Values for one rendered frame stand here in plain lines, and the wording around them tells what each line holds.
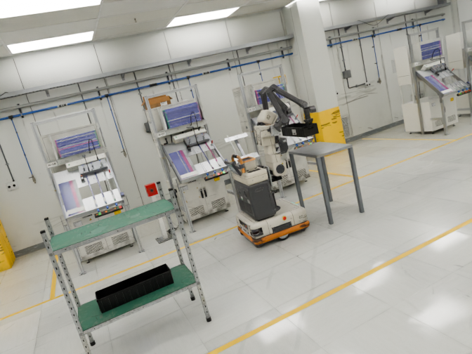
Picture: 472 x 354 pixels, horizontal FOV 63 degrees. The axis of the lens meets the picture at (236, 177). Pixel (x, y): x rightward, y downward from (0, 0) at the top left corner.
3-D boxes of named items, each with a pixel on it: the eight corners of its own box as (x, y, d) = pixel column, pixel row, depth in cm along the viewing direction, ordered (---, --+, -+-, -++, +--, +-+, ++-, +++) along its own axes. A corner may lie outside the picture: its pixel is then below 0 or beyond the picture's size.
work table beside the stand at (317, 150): (330, 225, 424) (316, 155, 407) (301, 211, 490) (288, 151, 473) (364, 212, 435) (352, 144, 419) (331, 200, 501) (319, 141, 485)
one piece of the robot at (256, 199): (258, 232, 407) (239, 157, 389) (241, 220, 458) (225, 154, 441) (286, 223, 415) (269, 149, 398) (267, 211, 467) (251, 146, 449)
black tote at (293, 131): (282, 135, 461) (280, 126, 459) (295, 132, 466) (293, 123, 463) (305, 137, 407) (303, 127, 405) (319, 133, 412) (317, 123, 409)
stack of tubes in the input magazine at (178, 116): (202, 119, 551) (197, 101, 546) (168, 128, 533) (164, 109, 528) (199, 120, 563) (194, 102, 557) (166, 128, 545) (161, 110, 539)
